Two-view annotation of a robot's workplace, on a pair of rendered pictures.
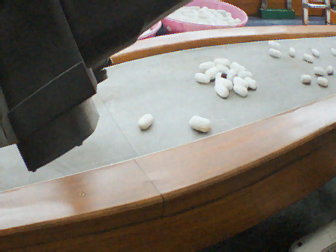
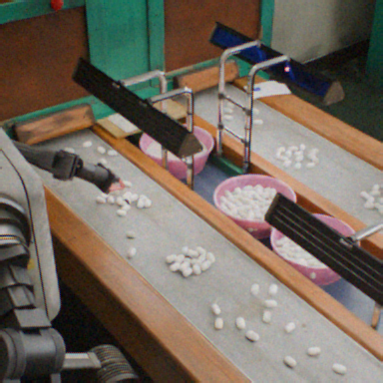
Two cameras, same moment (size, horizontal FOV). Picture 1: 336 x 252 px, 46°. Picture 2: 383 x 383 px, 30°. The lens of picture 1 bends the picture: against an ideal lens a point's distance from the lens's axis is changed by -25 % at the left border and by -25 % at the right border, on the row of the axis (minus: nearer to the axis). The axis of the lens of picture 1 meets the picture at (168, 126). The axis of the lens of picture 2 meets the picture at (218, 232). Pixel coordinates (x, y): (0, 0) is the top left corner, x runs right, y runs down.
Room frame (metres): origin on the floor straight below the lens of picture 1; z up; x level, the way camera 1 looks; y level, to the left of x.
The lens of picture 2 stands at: (0.64, -1.72, 2.07)
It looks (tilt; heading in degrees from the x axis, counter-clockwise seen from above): 37 degrees down; 80
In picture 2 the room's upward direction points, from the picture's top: 2 degrees clockwise
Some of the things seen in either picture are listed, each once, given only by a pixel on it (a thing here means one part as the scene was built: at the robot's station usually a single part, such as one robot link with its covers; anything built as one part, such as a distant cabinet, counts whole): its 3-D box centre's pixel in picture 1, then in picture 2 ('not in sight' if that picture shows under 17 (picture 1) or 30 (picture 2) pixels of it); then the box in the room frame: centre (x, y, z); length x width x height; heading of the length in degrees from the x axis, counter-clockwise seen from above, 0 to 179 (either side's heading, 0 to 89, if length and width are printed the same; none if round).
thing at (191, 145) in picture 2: not in sight; (132, 102); (0.72, 0.26, 1.08); 0.62 x 0.08 x 0.07; 118
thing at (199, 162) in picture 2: not in sight; (177, 153); (0.89, 0.54, 0.72); 0.27 x 0.27 x 0.10
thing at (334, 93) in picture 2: not in sight; (271, 59); (1.22, 0.53, 1.08); 0.62 x 0.08 x 0.07; 118
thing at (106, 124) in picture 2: not in sight; (144, 118); (0.79, 0.74, 0.77); 0.33 x 0.15 x 0.01; 28
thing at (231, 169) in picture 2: not in sight; (251, 113); (1.15, 0.48, 0.90); 0.20 x 0.19 x 0.45; 118
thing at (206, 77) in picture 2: not in sight; (206, 77); (1.06, 0.94, 0.83); 0.30 x 0.06 x 0.07; 28
